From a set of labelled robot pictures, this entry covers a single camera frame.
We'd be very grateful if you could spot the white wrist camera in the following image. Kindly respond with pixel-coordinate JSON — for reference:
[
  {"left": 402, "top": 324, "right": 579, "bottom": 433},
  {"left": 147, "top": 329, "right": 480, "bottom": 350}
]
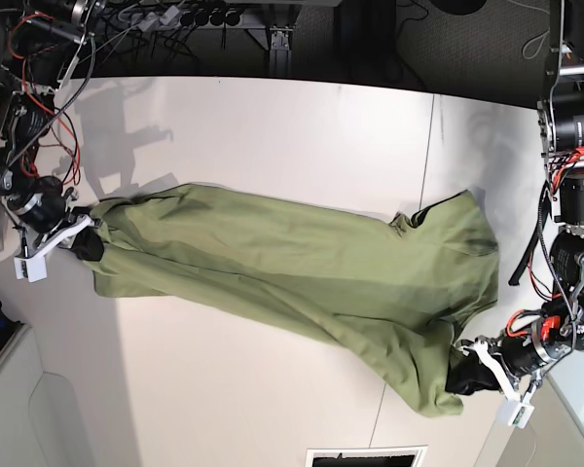
[
  {"left": 14, "top": 255, "right": 48, "bottom": 283},
  {"left": 496, "top": 399, "right": 534, "bottom": 429}
]

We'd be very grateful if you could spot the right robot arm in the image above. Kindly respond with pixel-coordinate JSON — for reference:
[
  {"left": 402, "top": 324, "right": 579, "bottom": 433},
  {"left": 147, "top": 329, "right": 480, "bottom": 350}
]
[{"left": 0, "top": 1, "right": 106, "bottom": 261}]

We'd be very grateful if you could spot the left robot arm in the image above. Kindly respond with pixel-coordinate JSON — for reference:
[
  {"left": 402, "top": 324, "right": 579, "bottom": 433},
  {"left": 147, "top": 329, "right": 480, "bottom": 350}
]
[{"left": 446, "top": 1, "right": 584, "bottom": 402}]

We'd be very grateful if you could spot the olive green t-shirt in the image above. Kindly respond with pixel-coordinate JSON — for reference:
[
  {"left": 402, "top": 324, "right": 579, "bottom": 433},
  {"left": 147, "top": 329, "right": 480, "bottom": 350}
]
[{"left": 91, "top": 184, "right": 499, "bottom": 417}]

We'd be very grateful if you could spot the white vent box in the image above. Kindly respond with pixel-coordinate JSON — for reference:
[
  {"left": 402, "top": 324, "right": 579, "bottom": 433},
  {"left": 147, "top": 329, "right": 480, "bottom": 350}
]
[{"left": 304, "top": 446, "right": 427, "bottom": 467}]

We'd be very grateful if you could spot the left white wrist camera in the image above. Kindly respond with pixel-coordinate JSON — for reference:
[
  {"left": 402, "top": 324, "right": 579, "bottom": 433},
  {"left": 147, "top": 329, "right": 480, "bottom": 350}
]
[{"left": 496, "top": 399, "right": 534, "bottom": 429}]

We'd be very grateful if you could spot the aluminium table frame post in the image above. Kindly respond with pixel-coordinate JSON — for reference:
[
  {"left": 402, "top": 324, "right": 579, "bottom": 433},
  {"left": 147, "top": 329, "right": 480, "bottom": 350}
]
[{"left": 246, "top": 26, "right": 293, "bottom": 79}]

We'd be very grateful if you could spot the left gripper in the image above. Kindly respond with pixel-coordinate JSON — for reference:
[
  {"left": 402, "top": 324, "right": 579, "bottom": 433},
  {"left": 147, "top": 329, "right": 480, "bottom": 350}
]
[{"left": 445, "top": 337, "right": 547, "bottom": 402}]

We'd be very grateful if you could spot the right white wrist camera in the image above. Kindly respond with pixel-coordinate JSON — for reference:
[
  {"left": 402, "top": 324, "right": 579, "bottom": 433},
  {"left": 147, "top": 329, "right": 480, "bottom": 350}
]
[{"left": 14, "top": 255, "right": 48, "bottom": 283}]

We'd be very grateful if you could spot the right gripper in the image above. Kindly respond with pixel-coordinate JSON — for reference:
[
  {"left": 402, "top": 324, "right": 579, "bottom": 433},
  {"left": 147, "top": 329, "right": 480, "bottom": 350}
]
[{"left": 7, "top": 177, "right": 104, "bottom": 262}]

